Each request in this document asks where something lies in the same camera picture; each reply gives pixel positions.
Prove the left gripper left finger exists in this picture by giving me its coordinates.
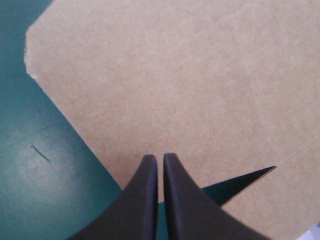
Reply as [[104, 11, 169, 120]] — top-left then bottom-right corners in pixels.
[[66, 154, 159, 240]]

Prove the brown cardboard box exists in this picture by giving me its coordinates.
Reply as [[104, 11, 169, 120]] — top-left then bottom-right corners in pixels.
[[23, 0, 320, 240]]

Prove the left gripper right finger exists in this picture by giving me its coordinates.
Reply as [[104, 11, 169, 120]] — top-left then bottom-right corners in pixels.
[[163, 152, 272, 240]]

